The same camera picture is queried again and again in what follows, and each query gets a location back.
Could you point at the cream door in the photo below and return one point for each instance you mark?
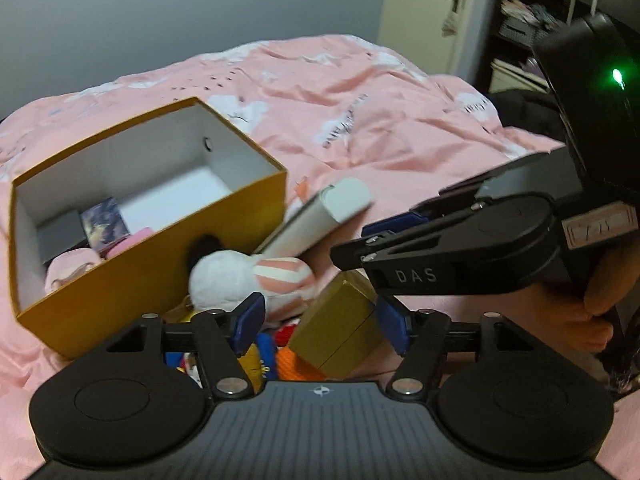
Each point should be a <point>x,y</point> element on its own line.
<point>428,33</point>

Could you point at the pink cloud print duvet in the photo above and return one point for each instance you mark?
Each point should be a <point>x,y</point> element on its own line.
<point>325,107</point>

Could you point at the white striped plush toy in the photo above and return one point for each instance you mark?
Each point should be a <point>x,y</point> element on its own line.
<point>223,279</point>

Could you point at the dark shelf with clutter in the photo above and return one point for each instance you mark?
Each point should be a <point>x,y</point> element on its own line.
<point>514,25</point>

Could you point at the pink wallet case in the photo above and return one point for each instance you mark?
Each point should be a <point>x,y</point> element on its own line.
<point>128,242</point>

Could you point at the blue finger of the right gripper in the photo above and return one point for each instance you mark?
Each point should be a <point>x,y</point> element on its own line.
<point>394,224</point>
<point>510,239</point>

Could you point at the orange cardboard storage box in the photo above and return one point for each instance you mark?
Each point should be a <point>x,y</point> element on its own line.
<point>180,172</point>

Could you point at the gold jewellery box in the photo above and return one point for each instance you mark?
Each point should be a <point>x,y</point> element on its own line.
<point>340,329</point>

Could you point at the person's right hand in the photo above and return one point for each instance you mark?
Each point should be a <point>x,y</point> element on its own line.
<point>566,323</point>

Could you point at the orange crochet ball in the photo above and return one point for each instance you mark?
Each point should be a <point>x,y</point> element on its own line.
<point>292,368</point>

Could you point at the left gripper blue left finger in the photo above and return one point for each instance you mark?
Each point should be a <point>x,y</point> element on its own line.
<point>221,338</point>

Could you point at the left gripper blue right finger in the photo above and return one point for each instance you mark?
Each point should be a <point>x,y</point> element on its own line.
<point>419,337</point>

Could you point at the purple art card box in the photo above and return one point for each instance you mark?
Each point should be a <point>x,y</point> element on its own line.
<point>104,225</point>

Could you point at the pink embroidered pouch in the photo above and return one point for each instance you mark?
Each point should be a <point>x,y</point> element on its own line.
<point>70,265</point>

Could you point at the white glasses case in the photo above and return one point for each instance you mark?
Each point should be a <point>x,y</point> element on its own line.
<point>325,212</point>

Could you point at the dark grey gift box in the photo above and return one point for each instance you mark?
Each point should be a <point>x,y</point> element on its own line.
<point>60,234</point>

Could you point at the brown dog plush toy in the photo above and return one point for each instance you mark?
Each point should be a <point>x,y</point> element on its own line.
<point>259,362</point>

